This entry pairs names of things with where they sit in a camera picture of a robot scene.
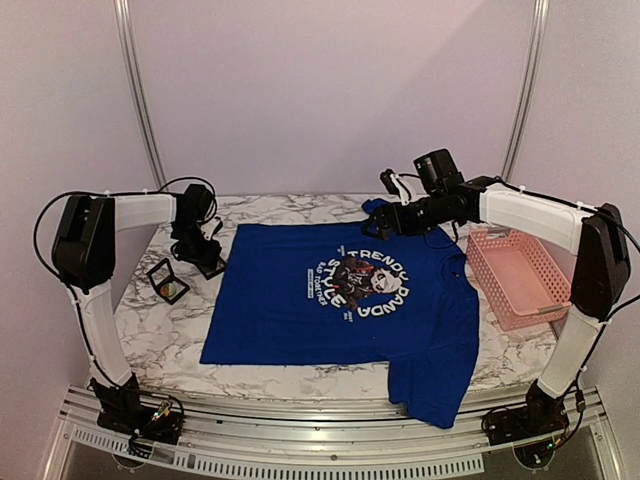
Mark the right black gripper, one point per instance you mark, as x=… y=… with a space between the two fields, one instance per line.
x=388 y=220

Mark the front aluminium rail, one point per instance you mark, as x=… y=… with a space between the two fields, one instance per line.
x=330 y=439

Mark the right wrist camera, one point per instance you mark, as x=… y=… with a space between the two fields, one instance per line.
x=395 y=184

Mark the left aluminium frame post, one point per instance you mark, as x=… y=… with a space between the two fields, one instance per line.
x=133 y=72

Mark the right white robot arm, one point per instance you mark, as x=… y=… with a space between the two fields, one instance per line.
x=594 y=236

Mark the right aluminium frame post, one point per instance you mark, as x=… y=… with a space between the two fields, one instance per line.
x=528 y=84

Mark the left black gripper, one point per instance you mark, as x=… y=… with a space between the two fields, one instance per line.
x=208 y=257

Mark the pink perforated plastic basket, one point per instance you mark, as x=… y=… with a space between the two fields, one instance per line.
x=521 y=281

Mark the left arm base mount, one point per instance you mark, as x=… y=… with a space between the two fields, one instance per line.
x=140 y=414

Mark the aluminium frame post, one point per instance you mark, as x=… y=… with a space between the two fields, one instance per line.
x=133 y=72
x=528 y=84

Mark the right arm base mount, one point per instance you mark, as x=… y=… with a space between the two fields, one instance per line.
x=540 y=415

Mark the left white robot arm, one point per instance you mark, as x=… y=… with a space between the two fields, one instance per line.
x=84 y=257

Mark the black display box with brooch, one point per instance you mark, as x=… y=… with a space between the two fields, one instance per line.
x=165 y=283

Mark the blue panda t-shirt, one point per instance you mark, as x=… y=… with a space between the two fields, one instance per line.
x=327 y=294

